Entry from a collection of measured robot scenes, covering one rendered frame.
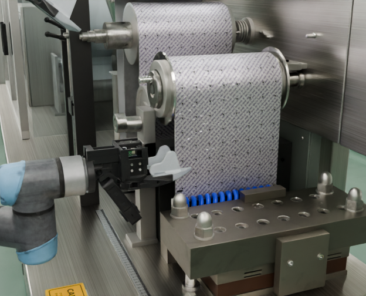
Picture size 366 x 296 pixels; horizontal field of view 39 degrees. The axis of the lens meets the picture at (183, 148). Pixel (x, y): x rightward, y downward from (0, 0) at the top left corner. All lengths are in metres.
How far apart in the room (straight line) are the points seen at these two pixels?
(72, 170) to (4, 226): 0.16
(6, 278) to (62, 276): 1.84
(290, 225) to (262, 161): 0.20
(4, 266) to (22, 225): 2.04
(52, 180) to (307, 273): 0.49
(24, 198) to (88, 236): 0.31
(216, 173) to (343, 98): 0.29
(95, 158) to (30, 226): 0.17
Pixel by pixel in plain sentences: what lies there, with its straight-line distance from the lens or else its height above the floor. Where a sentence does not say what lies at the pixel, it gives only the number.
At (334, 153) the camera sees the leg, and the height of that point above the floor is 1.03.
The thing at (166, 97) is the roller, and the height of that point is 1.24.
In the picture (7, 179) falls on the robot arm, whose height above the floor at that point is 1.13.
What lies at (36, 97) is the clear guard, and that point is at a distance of 1.99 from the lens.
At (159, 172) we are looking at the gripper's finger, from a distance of 1.00.
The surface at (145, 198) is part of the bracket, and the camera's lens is 1.12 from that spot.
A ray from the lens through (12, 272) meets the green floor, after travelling 2.95.
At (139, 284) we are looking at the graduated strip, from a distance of 1.03.
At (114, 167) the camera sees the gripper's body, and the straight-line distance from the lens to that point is 0.98.
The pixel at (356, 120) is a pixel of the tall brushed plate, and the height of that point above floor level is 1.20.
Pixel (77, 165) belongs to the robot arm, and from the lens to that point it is 0.95.
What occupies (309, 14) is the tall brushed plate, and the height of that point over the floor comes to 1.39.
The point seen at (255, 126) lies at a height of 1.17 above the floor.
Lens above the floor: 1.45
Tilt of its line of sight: 17 degrees down
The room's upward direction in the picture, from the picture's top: straight up
